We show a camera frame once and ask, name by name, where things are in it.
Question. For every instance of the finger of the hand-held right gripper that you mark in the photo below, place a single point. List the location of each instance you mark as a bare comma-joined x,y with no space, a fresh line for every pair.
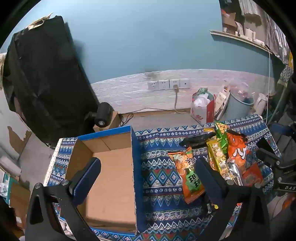
279,129
268,149

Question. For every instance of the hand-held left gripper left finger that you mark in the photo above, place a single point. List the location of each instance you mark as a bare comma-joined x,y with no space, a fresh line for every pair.
90,171

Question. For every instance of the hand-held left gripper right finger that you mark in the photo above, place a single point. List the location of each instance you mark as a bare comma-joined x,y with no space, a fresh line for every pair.
208,178

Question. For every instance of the orange green snack packet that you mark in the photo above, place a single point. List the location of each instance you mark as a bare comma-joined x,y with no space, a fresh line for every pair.
187,176

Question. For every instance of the green yellow snack packet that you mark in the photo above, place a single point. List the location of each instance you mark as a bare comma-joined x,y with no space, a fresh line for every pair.
222,134

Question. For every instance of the silver snack packet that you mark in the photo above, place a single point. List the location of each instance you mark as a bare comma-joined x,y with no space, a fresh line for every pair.
234,172

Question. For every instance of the small dark snack packet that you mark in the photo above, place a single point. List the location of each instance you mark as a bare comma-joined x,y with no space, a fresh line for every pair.
211,207

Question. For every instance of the small red snack packet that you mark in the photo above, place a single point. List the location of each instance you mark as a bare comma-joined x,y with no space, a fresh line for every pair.
252,176

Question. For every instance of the white kettle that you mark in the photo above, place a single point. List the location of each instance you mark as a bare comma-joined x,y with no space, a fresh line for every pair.
260,103

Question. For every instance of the blue patterned tablecloth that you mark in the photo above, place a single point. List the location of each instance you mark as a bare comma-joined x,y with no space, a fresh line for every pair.
161,180

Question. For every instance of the light blue bin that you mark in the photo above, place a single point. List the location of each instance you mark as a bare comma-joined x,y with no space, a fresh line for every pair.
238,109

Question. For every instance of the small cardboard box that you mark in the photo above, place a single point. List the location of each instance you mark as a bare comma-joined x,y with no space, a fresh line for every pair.
113,121

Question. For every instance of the black round device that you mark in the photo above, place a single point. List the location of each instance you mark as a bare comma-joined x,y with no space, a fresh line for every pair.
103,114

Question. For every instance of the white paper bag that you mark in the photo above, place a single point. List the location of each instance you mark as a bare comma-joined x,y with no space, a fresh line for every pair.
222,102

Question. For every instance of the red white bag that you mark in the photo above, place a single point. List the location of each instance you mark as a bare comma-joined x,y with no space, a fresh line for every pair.
203,111

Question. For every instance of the flat cardboard box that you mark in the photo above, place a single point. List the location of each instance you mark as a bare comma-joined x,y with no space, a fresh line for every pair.
19,201

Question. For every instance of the teal box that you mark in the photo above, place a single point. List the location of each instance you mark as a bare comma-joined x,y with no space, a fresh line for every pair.
5,187

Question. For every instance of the silver foil sheet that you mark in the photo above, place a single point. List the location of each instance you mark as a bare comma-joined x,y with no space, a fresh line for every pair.
276,34

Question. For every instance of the black covered cabinet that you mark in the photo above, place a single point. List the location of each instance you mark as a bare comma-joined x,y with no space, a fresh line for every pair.
46,81

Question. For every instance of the white wall socket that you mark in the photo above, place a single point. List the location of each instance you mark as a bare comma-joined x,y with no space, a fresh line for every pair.
171,81
164,84
184,83
153,85

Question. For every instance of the white wall shelf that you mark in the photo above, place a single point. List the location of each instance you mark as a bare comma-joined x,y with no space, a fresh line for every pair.
238,38

